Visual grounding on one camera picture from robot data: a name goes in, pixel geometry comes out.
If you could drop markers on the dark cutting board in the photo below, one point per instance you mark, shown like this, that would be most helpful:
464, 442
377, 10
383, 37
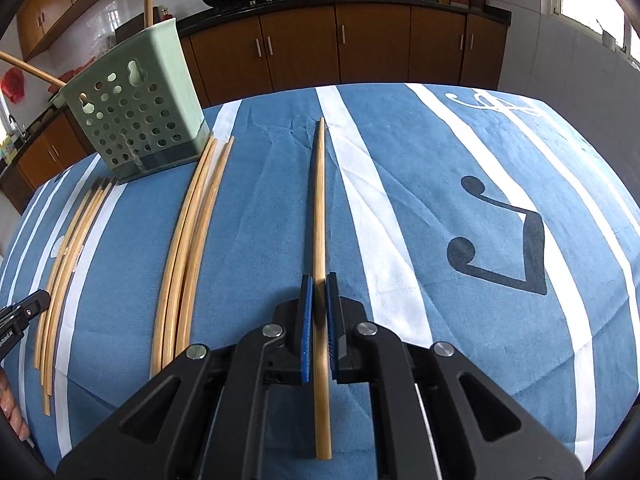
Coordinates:
130, 34

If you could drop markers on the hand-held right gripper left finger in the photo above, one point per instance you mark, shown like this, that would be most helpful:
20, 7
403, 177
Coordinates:
306, 310

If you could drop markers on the green perforated utensil holder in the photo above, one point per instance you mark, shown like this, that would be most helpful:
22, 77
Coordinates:
150, 85

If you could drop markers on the red plastic bag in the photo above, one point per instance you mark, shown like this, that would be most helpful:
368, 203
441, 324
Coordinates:
12, 87

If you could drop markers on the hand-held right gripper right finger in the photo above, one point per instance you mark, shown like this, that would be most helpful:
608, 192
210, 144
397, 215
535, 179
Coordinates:
331, 320

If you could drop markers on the brown wooden wall cabinet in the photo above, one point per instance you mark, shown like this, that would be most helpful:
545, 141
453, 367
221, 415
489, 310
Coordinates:
55, 5

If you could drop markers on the yellow detergent bottle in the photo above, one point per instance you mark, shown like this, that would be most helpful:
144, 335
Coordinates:
6, 150

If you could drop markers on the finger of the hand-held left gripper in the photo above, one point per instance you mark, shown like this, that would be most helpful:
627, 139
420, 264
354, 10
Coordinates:
25, 307

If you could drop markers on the metal faucet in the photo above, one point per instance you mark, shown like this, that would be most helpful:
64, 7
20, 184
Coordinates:
12, 122

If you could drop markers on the person's left hand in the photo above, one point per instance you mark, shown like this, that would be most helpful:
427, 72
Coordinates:
9, 402

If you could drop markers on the blue white striped tablecloth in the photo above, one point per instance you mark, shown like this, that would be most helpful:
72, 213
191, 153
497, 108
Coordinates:
425, 185

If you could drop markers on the brown wooden base cabinets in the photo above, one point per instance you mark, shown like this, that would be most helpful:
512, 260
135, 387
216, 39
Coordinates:
300, 45

